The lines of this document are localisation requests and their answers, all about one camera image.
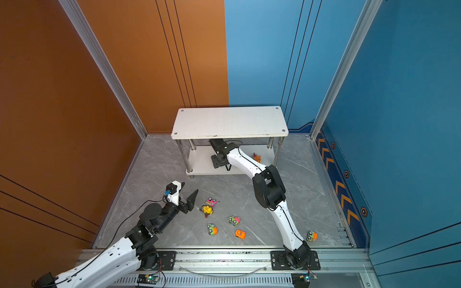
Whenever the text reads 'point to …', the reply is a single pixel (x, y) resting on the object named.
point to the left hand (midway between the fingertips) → (190, 186)
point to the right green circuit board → (302, 279)
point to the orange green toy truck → (311, 236)
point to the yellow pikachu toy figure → (207, 210)
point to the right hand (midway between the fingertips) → (218, 161)
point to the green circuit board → (147, 279)
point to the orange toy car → (240, 234)
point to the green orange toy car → (212, 229)
